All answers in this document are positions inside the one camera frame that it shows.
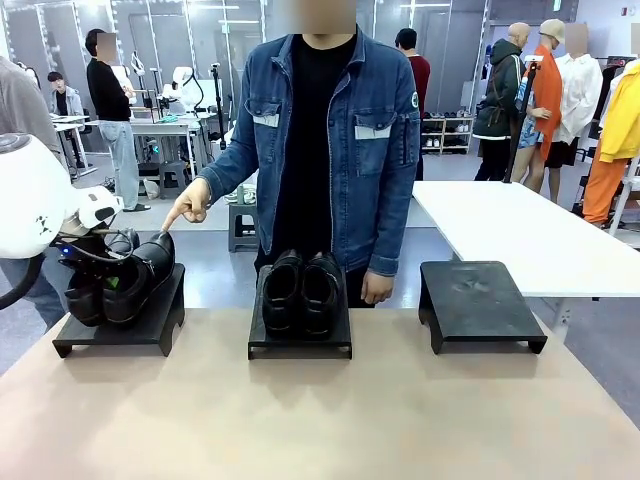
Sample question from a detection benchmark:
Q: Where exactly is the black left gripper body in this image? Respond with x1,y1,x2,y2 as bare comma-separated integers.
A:
57,233,120,277

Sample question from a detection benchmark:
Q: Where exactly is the black leather buckle shoe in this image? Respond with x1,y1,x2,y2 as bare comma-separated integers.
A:
99,230,177,330
65,228,142,329

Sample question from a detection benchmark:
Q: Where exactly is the person's left forearm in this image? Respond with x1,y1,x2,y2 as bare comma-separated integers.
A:
366,197,422,277

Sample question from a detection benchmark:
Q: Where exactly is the person's right forearm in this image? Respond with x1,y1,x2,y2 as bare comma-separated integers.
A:
197,142,262,207

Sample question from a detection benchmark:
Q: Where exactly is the black shoe stand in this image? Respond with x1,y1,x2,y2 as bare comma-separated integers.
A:
417,259,549,356
51,262,187,360
247,263,354,361

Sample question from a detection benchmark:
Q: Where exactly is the person in denim jacket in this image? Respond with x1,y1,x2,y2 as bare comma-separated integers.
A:
197,0,424,309

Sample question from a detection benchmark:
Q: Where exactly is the person's right hand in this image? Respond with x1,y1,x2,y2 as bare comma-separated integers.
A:
162,176,212,234

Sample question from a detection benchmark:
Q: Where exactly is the person's left hand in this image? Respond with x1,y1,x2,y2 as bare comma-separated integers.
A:
359,268,399,307

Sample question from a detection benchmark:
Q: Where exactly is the black step stool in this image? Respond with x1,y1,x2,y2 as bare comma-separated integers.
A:
157,159,188,202

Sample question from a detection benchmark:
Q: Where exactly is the grey step stool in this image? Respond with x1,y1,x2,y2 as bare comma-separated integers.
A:
227,201,262,254

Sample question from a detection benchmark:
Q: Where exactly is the bystander in black shirt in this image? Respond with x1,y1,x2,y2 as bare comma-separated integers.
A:
84,27,152,214

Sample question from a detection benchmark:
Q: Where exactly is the white background workbench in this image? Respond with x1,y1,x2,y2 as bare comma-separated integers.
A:
128,113,221,181

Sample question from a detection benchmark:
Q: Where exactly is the bystander in grey shirt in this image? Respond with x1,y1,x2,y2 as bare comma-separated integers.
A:
0,54,69,332

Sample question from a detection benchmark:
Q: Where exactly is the seated bystander in grey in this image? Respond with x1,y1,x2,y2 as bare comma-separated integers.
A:
47,70,87,119

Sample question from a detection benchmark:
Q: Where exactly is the black leather loafer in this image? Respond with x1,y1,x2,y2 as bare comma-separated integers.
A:
261,248,305,337
300,250,344,337

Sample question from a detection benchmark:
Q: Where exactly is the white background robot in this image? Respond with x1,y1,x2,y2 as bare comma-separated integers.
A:
160,65,207,115

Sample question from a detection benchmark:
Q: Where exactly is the wooden shoe rack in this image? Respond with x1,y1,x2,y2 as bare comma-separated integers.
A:
420,110,476,156

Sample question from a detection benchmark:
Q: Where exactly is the bystander in red shirt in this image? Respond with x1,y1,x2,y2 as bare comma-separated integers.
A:
394,27,432,182

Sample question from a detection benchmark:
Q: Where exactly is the white table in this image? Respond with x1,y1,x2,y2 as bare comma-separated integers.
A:
410,178,640,301

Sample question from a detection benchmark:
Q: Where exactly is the mannequin in dark jacket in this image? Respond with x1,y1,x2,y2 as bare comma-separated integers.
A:
471,21,534,182

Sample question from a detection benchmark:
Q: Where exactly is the black tripod pole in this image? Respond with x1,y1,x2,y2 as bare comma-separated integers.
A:
502,54,545,185

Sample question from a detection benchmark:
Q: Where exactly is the mannequin in orange top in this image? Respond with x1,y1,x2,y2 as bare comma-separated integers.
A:
510,18,567,204

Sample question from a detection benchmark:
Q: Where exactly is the figure in white shirt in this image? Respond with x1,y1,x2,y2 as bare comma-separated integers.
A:
548,21,605,170

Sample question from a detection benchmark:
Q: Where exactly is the yellow hoodie orange pants mannequin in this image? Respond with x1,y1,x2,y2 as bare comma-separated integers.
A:
581,55,640,227

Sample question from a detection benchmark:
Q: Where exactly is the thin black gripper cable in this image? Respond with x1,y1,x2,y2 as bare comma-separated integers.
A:
97,228,141,262

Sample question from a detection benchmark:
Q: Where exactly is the thick black robot hose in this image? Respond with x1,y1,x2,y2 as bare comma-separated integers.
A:
0,253,47,312

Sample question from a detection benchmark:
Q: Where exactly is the black camera stand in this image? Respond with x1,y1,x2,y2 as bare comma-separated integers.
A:
209,61,231,152

